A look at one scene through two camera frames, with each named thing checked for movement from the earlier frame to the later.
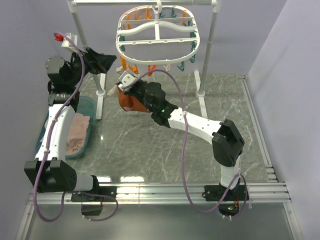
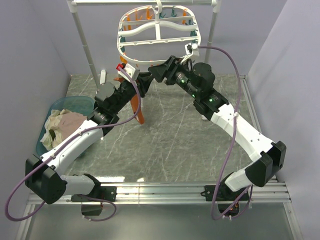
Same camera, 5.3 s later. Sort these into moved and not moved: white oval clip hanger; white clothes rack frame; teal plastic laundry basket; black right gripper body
Moved: black right gripper body
Not moved: white clothes rack frame; white oval clip hanger; teal plastic laundry basket
